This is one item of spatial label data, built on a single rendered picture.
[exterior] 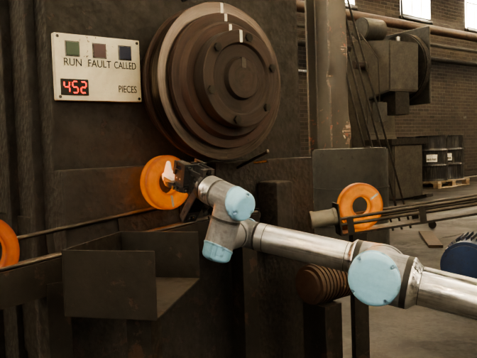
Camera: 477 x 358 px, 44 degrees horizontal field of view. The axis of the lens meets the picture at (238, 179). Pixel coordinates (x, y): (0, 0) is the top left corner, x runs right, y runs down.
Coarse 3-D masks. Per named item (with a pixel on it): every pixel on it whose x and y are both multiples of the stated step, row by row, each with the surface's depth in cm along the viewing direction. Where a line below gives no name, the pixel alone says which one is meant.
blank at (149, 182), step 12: (156, 156) 168; (168, 156) 167; (144, 168) 165; (156, 168) 165; (144, 180) 163; (156, 180) 164; (144, 192) 164; (156, 192) 164; (168, 192) 169; (180, 192) 170; (156, 204) 164; (168, 204) 167; (180, 204) 170
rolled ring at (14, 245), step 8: (0, 224) 138; (8, 224) 140; (0, 232) 138; (8, 232) 139; (0, 240) 140; (8, 240) 139; (16, 240) 141; (8, 248) 139; (16, 248) 141; (8, 256) 139; (16, 256) 141; (0, 264) 140; (8, 264) 140
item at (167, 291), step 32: (64, 256) 120; (96, 256) 118; (128, 256) 116; (160, 256) 142; (192, 256) 140; (64, 288) 120; (96, 288) 118; (128, 288) 116; (160, 288) 134; (128, 320) 130; (160, 320) 134; (128, 352) 131; (160, 352) 134
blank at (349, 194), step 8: (352, 184) 197; (360, 184) 196; (344, 192) 195; (352, 192) 195; (360, 192) 196; (368, 192) 196; (376, 192) 197; (344, 200) 195; (352, 200) 195; (368, 200) 197; (376, 200) 197; (344, 208) 195; (352, 208) 196; (368, 208) 198; (376, 208) 197; (344, 216) 195; (376, 216) 197; (360, 224) 196; (368, 224) 197
